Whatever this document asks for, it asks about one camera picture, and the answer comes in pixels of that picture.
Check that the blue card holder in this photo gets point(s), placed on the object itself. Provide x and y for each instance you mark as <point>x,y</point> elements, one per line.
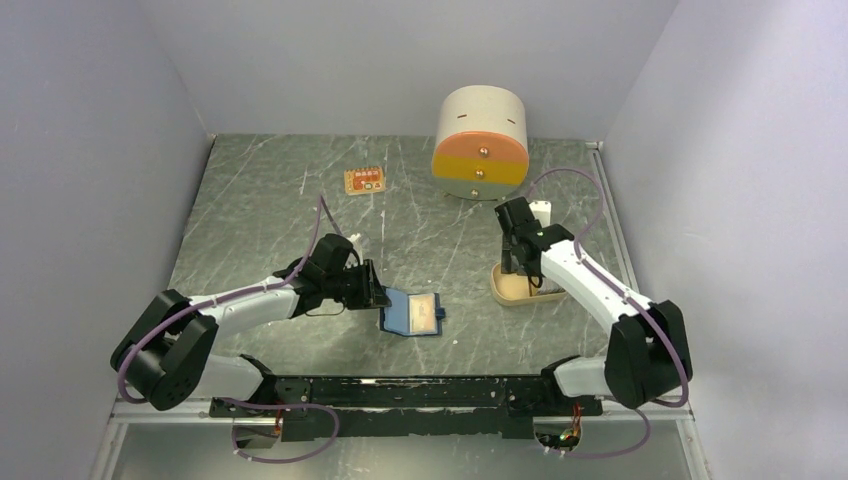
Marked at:
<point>395,319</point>

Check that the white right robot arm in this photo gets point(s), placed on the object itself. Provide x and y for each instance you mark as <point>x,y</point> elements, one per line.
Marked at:
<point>647,354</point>

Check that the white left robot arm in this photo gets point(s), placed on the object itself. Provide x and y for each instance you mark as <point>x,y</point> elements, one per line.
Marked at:
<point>166,357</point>

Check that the stack of credit cards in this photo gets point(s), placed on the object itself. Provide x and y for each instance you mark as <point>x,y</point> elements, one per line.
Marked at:
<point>545,286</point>

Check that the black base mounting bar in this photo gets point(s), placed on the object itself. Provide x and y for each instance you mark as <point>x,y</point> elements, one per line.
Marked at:
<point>314,407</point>

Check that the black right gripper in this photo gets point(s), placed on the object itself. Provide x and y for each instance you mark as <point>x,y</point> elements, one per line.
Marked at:
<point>507,262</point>

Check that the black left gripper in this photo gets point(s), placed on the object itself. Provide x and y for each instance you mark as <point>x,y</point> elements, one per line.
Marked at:
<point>371,293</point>

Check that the round pastel drawer cabinet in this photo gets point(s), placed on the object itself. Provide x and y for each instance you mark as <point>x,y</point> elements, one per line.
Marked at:
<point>481,147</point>

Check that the orange patterned card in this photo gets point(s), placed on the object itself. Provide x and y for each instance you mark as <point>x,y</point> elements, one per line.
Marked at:
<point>366,180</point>

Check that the beige card tray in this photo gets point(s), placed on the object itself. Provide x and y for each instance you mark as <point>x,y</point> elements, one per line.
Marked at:
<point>512,289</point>

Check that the beige credit card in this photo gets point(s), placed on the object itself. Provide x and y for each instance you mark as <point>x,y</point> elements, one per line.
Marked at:
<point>422,314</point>

